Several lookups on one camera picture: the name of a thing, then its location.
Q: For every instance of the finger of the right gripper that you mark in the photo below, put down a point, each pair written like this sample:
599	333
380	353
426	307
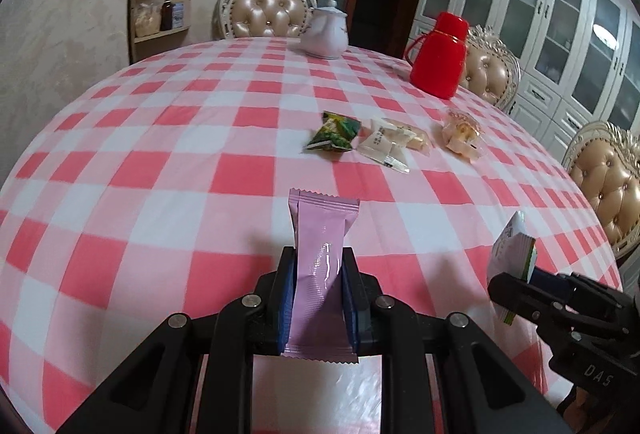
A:
516	297
554	284

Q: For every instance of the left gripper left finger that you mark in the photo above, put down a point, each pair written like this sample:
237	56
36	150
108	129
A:
195	374

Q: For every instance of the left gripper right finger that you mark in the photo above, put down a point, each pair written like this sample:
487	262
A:
438	374

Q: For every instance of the white green snack packet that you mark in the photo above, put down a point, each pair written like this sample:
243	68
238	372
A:
514	251

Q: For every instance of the pink snack packet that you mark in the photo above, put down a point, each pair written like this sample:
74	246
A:
318	331

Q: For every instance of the small beige cake packet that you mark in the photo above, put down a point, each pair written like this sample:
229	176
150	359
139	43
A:
462	135

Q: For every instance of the cream white snack packet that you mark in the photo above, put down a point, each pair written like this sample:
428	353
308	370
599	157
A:
388	140

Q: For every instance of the green pea snack packet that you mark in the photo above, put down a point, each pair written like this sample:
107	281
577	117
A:
336	133

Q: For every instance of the beige tufted chair right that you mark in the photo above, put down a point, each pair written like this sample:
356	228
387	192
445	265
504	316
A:
603	161

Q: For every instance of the beige tufted chair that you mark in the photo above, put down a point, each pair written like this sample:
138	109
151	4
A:
261	18
491	71
603	161

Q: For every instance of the pink checkered tablecloth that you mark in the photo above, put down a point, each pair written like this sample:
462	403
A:
164	188

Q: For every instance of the beige tufted chair middle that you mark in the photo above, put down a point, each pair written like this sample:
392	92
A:
491	71

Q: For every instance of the red thermos jug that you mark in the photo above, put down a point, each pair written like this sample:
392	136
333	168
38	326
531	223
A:
438	57

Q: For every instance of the white glass door cabinet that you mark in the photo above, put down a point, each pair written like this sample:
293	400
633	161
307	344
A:
579	60

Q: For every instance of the white ceramic teapot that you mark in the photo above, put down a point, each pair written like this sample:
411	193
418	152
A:
326	36

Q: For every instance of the beige tufted chair far left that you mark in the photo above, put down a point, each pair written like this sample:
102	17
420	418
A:
261	18

